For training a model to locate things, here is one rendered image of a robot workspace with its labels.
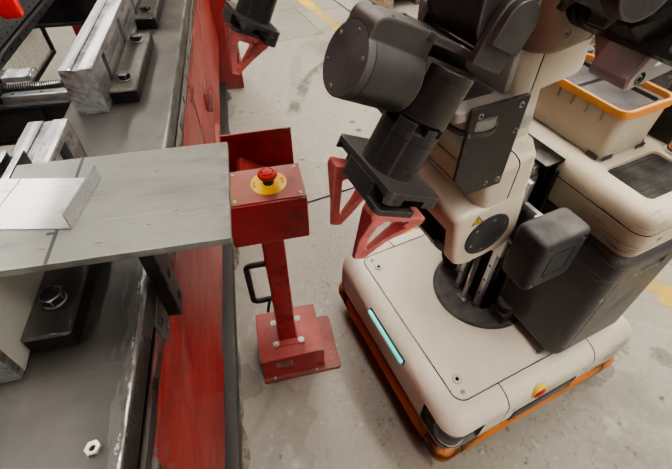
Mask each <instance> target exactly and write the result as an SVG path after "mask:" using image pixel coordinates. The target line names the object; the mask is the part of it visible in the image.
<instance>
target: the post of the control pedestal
mask: <svg viewBox="0 0 672 469"><path fill-rule="evenodd" d="M262 249H263V255H264V260H265V265H266V270H267V276H268V281H269V286H270V292H271V297H272V302H273V307H274V313H275V318H276V323H277V329H278V334H279V339H285V338H291V337H295V336H296V328H295V320H294V313H293V305H292V297H291V290H290V282H289V274H288V267H287V259H286V251H285V244H284V240H280V241H274V242H268V243H262Z"/></svg>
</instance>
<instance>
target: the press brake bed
mask: <svg viewBox="0 0 672 469"><path fill-rule="evenodd" d="M204 73H205V74H206V78H207V83H208V87H209V90H212V87H213V89H214V111H213V112H208V111H207V107H206V103H205V98H204V94H203V91H204ZM215 124H218V128H219V130H220V135H227V134H229V125H228V101H227V87H226V83H220V84H219V41H218V36H217V30H216V25H215V20H214V15H213V10H212V5H211V0H191V5H190V13H189V22H188V31H187V39H186V48H185V57H184V65H183V74H182V83H181V91H180V100H179V109H178V117H177V126H176V134H175V143H174V148H175V147H183V146H192V145H201V144H210V143H216V134H215ZM165 254H166V256H167V258H168V260H169V263H170V265H171V267H172V269H173V272H174V274H175V276H176V278H177V281H178V283H179V285H180V287H181V290H182V292H183V301H182V314H181V315H169V316H168V314H167V312H166V310H165V308H164V306H163V304H162V302H161V300H160V298H159V297H158V295H157V299H156V307H155V316H154V325H153V333H152V342H151V351H150V359H149V368H148V377H147V385H146V394H145V403H144V411H143V420H142V429H141V437H140V446H139V454H138V463H137V469H242V447H241V423H240V398H239V372H238V347H237V322H236V297H235V273H234V253H233V238H232V244H227V245H220V246H213V247H206V248H199V249H192V250H186V251H179V252H172V253H165Z"/></svg>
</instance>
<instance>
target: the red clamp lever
mask: <svg viewBox="0 0 672 469"><path fill-rule="evenodd" d="M23 15H24V12H23V9H22V7H21V5H20V3H19V1H18V0H0V16H1V17H3V19H4V18H5V19H19V18H22V16H23Z"/></svg>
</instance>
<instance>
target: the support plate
mask: <svg viewBox="0 0 672 469"><path fill-rule="evenodd" d="M80 161H81V158H78V159H69V160H60V161H51V162H42V163H34V164H25V165H17V166H16V168H15V170H14V172H13V174H12V176H11V178H10V179H39V178H74V177H75V175H76V172H77V169H78V166H79V164H80ZM93 165H95V167H96V169H97V171H98V173H99V174H100V176H101V178H102V179H101V181H100V182H99V184H98V186H97V188H96V189H95V191H94V193H93V195H92V196H91V198H90V200H89V202H88V203H87V205H86V207H85V209H84V210H83V212H82V214H81V216H80V217H79V219H78V221H77V223H76V224H75V226H74V228H73V229H59V232H58V234H57V237H56V240H55V243H54V246H53V248H52V251H51V254H50V257H49V260H48V262H47V264H46V265H43V262H44V259H45V257H46V254H47V251H48V248H49V246H50V243H51V240H52V237H53V235H46V233H49V232H55V229H53V230H0V278H2V277H9V276H16V275H22V274H29V273H36V272H43V271H50V270H56V269H63V268H70V267H77V266H84V265H90V264H97V263H104V262H111V261H118V260H124V259H131V258H138V257H145V256H152V255H158V254H165V253H172V252H179V251H186V250H192V249H199V248H206V247H213V246H220V245H227V244H232V226H231V200H230V173H229V147H228V142H219V143H210V144H201V145H192V146H183V147H175V148H166V149H157V150H148V151H139V152H131V153H122V154H113V155H104V156H95V157H87V158H85V159H84V162H83V164H82V167H81V170H80V173H79V176H78V178H85V177H86V175H87V174H88V172H89V170H90V169H91V167H92V166H93ZM45 235H46V236H45Z"/></svg>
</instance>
